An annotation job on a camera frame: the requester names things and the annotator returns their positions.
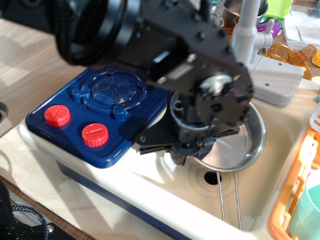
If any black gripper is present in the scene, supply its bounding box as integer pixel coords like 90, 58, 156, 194
109, 0, 253, 166

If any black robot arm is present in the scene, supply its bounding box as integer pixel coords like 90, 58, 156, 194
0, 0, 253, 163

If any cream toy sink unit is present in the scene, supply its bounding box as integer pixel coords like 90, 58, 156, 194
19, 79, 320, 240

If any red stove knob right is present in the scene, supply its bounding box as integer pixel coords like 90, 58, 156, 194
81, 123, 109, 148

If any red stove knob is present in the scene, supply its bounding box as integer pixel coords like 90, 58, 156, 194
44, 105, 71, 127
81, 123, 109, 148

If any blue toy stove top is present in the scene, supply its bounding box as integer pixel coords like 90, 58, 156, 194
25, 65, 167, 168

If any red stove knob left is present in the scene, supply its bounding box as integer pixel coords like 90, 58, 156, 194
44, 105, 71, 127

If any orange dish rack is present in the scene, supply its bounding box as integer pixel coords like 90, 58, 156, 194
268, 128, 320, 240

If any grey toy faucet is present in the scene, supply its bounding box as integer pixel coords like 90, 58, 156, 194
231, 0, 304, 107

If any white plastic spatula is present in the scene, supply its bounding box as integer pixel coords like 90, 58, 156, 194
309, 103, 320, 133

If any mint green plastic cup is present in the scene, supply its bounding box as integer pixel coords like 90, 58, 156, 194
289, 170, 320, 240

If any orange transparent measuring cup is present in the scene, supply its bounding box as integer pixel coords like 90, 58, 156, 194
264, 43, 317, 80

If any steel cup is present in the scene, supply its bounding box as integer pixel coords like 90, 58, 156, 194
213, 0, 269, 29

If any purple plastic toy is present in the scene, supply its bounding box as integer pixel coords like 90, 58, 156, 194
257, 18, 283, 38

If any yellow toy corn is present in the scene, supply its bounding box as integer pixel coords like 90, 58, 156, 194
311, 49, 320, 67

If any green plastic box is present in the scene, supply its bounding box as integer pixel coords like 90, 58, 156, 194
264, 0, 293, 19

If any steel pot with handles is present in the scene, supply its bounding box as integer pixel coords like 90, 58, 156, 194
210, 13, 225, 28

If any black braided cable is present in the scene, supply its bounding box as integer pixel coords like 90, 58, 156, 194
0, 204, 54, 240

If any black corrugated hose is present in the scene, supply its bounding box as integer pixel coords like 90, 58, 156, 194
0, 177, 15, 226

